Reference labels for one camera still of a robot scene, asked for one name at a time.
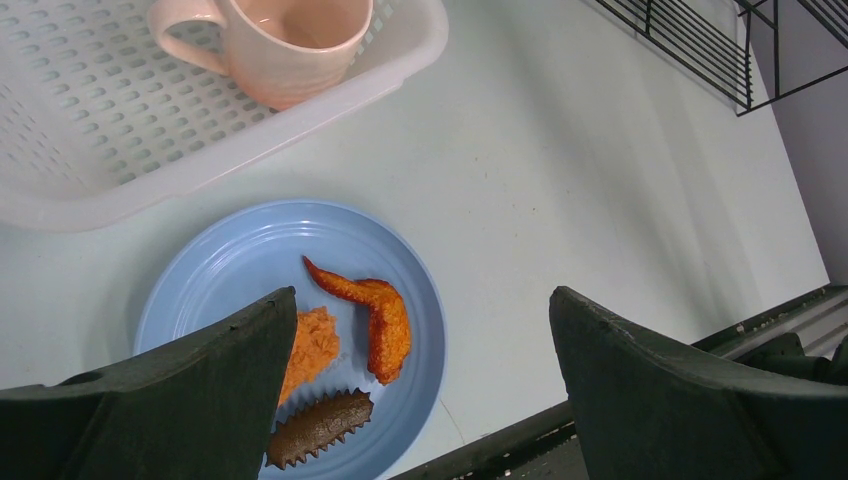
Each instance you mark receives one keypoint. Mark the white plastic perforated basket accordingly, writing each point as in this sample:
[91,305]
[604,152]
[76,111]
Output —
[98,123]

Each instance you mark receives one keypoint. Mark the orange fried food piece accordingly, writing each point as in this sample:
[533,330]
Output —
[316,346]

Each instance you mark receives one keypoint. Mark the orange chicken wing toy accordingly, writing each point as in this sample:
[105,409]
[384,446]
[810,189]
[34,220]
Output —
[389,330]

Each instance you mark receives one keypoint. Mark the pink ceramic mug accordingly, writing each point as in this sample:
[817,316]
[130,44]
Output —
[280,53]

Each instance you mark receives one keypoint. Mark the dark brown sea cucumber toy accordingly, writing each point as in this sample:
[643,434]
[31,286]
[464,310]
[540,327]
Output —
[317,426]

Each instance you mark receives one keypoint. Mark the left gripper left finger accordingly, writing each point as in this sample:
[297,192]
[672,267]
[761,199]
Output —
[198,407]

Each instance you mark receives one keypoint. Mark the black wire two-tier rack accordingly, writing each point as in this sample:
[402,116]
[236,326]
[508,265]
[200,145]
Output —
[734,48]

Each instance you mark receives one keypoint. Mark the blue round plate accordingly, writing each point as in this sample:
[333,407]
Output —
[263,248]

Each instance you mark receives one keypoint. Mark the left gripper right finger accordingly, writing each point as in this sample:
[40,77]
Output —
[647,406]

